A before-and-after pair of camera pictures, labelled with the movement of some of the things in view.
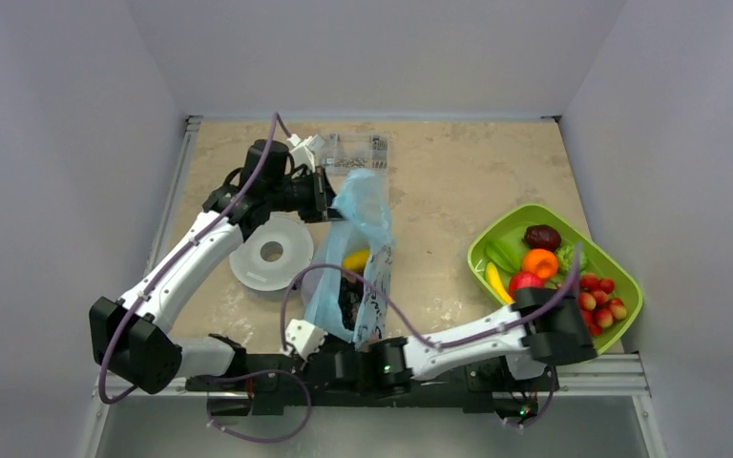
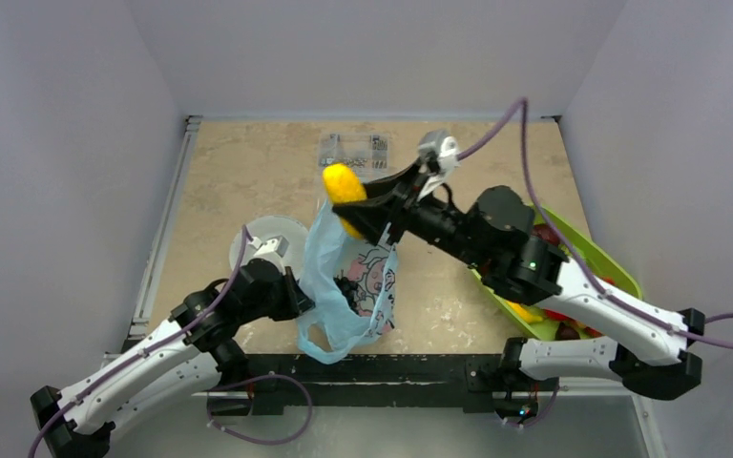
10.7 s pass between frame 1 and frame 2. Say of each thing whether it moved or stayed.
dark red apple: stayed
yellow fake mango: moved
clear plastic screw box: stayed
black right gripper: moved
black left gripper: moved
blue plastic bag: moved
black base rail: stayed
